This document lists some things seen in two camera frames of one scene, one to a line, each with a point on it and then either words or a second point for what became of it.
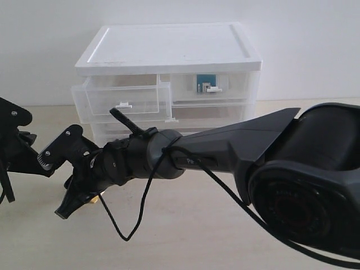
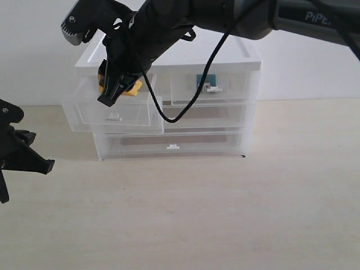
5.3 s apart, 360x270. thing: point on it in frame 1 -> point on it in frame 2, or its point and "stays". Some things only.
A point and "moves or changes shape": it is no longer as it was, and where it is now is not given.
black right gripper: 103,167 -> 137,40
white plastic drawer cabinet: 165,76 stays
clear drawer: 238,90 stays
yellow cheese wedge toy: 95,199 -> 132,91
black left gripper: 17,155 stays
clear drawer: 144,98 moves or changes shape
